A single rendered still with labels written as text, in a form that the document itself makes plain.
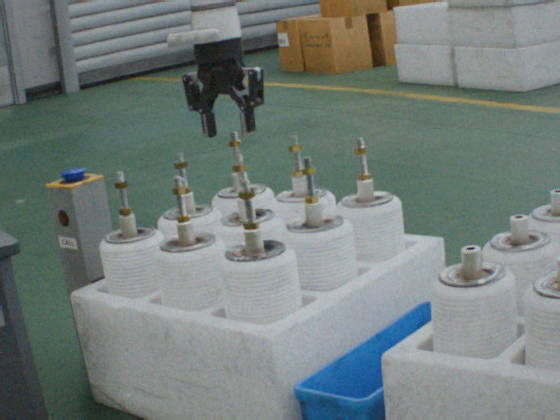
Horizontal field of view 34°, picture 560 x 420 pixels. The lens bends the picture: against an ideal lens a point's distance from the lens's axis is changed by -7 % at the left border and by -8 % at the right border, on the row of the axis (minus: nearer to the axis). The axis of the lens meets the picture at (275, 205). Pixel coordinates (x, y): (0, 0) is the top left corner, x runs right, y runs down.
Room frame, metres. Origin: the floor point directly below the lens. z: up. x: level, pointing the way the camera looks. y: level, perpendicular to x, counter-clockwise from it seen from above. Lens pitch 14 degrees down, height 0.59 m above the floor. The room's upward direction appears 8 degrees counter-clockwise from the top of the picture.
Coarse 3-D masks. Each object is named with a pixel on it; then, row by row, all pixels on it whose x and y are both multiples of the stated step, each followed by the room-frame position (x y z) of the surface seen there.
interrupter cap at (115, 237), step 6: (138, 228) 1.33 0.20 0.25; (144, 228) 1.32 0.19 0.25; (150, 228) 1.32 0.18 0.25; (108, 234) 1.31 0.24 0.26; (114, 234) 1.31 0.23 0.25; (120, 234) 1.32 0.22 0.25; (138, 234) 1.31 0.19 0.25; (144, 234) 1.29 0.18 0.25; (150, 234) 1.29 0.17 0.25; (108, 240) 1.28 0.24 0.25; (114, 240) 1.28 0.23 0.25; (120, 240) 1.28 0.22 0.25; (126, 240) 1.27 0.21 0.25; (132, 240) 1.27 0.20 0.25; (138, 240) 1.27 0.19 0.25
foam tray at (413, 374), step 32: (384, 352) 0.94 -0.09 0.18; (416, 352) 0.93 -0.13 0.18; (512, 352) 0.88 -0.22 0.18; (384, 384) 0.94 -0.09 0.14; (416, 384) 0.91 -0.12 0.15; (448, 384) 0.88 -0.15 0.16; (480, 384) 0.85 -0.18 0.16; (512, 384) 0.83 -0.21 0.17; (544, 384) 0.80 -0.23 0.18; (416, 416) 0.91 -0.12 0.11; (448, 416) 0.88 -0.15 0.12; (480, 416) 0.85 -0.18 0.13; (512, 416) 0.83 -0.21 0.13; (544, 416) 0.80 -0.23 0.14
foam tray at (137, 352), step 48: (432, 240) 1.32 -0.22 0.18; (96, 288) 1.31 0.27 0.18; (384, 288) 1.21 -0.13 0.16; (96, 336) 1.27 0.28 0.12; (144, 336) 1.19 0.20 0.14; (192, 336) 1.13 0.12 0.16; (240, 336) 1.07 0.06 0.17; (288, 336) 1.06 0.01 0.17; (336, 336) 1.13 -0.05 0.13; (96, 384) 1.29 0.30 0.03; (144, 384) 1.21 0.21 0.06; (192, 384) 1.14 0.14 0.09; (240, 384) 1.08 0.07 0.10; (288, 384) 1.05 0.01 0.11
